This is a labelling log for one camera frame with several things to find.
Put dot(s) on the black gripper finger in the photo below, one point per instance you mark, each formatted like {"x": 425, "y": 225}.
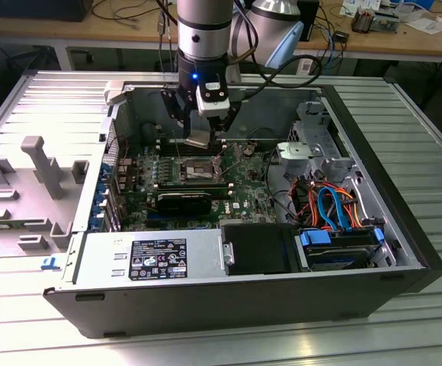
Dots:
{"x": 221, "y": 124}
{"x": 175, "y": 104}

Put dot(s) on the silver CPU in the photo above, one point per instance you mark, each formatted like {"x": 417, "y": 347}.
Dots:
{"x": 198, "y": 139}

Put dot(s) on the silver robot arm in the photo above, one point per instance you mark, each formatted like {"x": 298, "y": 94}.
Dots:
{"x": 204, "y": 34}

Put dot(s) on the CPU socket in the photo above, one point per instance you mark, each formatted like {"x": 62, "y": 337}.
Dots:
{"x": 200, "y": 168}

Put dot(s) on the blue slot latch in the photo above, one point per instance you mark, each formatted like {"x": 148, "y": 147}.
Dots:
{"x": 105, "y": 171}
{"x": 94, "y": 225}
{"x": 100, "y": 195}
{"x": 97, "y": 212}

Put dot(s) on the black drive cover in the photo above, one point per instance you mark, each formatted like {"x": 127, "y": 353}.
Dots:
{"x": 259, "y": 249}

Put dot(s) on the coin battery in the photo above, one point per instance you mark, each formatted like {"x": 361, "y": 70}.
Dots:
{"x": 250, "y": 149}

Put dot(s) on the green motherboard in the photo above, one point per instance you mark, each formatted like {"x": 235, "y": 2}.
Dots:
{"x": 244, "y": 190}

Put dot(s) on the wooden desk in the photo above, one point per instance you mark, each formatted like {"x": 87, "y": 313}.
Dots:
{"x": 110, "y": 32}

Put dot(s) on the graphics card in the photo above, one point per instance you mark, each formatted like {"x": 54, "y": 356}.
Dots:
{"x": 183, "y": 204}

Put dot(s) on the silver disk bay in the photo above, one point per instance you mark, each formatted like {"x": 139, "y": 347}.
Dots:
{"x": 312, "y": 126}

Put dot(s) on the black speaker box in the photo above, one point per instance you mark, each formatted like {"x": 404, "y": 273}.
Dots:
{"x": 311, "y": 19}

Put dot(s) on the small black device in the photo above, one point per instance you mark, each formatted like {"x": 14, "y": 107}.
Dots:
{"x": 341, "y": 37}

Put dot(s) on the hard disk blue carrier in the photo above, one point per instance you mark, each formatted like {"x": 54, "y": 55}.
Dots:
{"x": 314, "y": 240}

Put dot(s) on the large black box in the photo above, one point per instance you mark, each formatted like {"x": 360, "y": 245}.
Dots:
{"x": 34, "y": 9}

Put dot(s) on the silver power supply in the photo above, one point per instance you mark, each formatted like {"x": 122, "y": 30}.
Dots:
{"x": 103, "y": 255}

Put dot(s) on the brown finned heat sink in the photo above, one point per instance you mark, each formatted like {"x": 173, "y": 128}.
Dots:
{"x": 362, "y": 21}

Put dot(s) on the black office chair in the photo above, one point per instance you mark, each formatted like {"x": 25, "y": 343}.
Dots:
{"x": 0, "y": 76}

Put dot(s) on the black PC case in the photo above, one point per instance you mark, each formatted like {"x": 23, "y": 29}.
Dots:
{"x": 205, "y": 305}

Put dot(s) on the white carton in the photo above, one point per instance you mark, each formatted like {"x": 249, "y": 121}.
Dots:
{"x": 362, "y": 7}

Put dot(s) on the grey parts rack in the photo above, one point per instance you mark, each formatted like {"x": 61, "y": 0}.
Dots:
{"x": 23, "y": 213}

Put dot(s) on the grey metal device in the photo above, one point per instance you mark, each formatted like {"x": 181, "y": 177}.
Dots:
{"x": 386, "y": 21}

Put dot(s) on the blue tape mark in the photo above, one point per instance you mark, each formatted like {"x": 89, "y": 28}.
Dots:
{"x": 47, "y": 262}

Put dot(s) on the white papers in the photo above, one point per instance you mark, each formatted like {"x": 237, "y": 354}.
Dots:
{"x": 426, "y": 24}

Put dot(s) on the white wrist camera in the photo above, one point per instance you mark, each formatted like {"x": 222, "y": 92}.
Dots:
{"x": 213, "y": 104}

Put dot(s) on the grey metal bracket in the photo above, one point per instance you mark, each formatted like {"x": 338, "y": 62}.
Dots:
{"x": 297, "y": 150}

